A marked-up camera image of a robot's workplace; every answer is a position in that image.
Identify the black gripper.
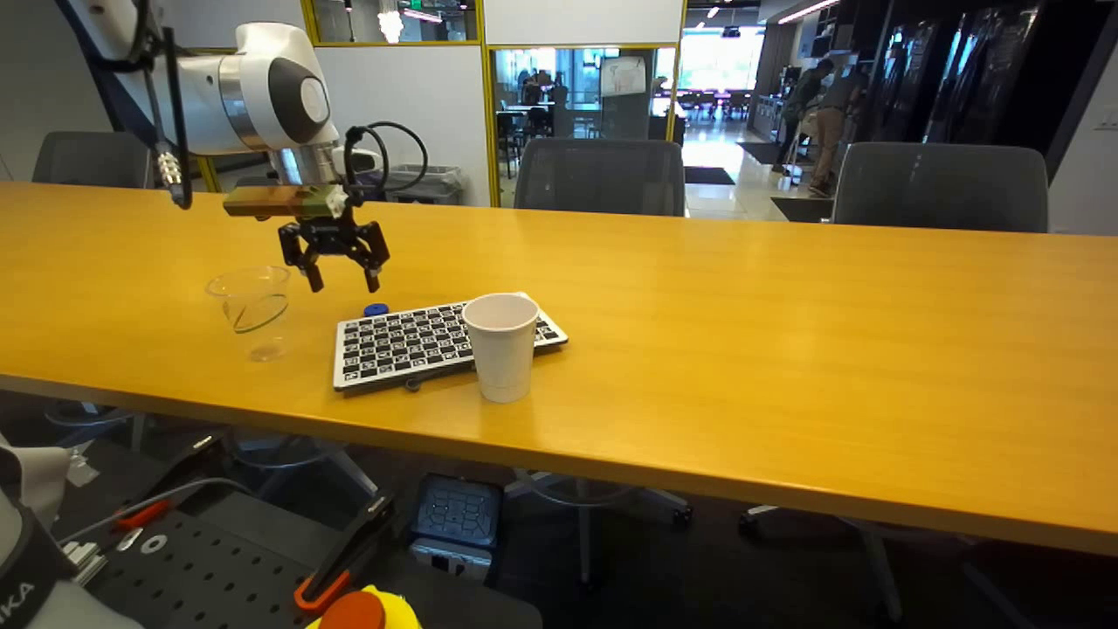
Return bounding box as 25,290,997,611
277,209,391,294

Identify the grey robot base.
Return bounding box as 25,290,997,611
0,486,143,629

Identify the clear plastic cup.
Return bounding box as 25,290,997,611
207,263,294,360

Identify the white paper cup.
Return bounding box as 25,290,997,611
457,290,546,406

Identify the checkered marker board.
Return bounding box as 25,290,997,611
329,290,574,394

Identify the grey chair behind glass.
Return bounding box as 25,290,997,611
386,161,467,209

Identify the yellow framed glass partition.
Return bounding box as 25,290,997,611
166,0,693,209

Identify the grey office chair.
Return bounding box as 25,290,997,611
31,128,158,194
511,135,687,221
828,141,1051,234

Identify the grey mesh box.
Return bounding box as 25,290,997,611
405,471,505,572

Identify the black orange clamp tool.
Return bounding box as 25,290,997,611
288,492,397,621

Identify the black perforated plate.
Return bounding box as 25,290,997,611
66,486,354,629

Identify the yellow emergency stop button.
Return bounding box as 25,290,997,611
308,583,427,629

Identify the red handled tool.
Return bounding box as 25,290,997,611
107,499,179,539

